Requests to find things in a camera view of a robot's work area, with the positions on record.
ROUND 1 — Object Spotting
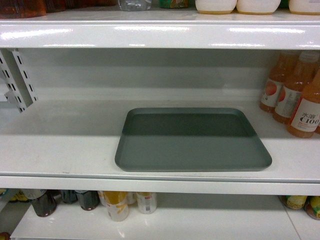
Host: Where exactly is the red-brown snack package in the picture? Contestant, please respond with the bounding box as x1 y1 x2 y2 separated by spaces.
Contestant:
0 0 66 19

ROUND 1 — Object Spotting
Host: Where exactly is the white jar middle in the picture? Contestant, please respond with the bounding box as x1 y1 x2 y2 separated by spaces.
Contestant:
236 0 281 15

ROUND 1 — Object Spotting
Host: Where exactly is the back orange juice bottle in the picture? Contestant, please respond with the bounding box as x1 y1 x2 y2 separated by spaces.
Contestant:
259 50 300 113

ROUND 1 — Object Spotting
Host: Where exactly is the dark cola bottle right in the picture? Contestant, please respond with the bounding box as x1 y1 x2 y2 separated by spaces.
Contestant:
75 190 100 211

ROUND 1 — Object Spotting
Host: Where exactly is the green labelled bottle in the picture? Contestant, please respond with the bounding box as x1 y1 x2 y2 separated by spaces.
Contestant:
159 0 189 9

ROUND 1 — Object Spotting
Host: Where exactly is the dark cola bottle left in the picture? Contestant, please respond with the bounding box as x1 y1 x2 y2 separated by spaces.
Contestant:
22 189 57 217

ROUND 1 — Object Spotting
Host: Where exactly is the white metal shelving unit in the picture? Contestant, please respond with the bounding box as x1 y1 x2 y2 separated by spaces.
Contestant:
0 6 320 240

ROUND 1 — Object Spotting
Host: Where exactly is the front orange juice bottle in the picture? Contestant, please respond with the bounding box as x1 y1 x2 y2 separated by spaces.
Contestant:
286 70 320 139

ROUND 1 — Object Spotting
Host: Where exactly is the clear water bottle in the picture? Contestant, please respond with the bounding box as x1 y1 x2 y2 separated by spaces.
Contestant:
118 0 148 12

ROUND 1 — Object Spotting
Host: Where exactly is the middle orange juice bottle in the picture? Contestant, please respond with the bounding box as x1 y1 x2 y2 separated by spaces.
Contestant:
272 50 320 124

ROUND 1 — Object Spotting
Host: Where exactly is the orange juice bottle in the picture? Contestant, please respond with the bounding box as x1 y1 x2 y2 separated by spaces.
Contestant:
286 70 320 139
272 50 320 124
259 50 300 113

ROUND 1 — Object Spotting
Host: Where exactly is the dark cola bottle middle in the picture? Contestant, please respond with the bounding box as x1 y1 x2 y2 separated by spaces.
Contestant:
59 190 78 204

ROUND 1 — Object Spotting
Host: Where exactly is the white jar left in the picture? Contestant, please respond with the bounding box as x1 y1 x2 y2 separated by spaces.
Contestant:
195 0 238 15

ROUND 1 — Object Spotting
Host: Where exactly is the white jar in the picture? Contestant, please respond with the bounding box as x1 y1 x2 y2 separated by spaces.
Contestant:
288 0 320 16
236 0 281 15
195 0 238 15

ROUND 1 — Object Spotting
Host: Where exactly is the dark cola bottle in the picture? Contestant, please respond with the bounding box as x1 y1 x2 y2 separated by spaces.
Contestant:
75 190 100 211
59 190 78 204
22 189 57 217

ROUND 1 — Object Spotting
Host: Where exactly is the white jar right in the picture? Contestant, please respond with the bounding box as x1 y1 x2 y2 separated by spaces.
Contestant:
288 0 320 16

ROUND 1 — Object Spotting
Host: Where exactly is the grey rectangular metal tray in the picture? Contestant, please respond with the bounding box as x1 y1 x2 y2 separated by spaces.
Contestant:
115 107 272 172

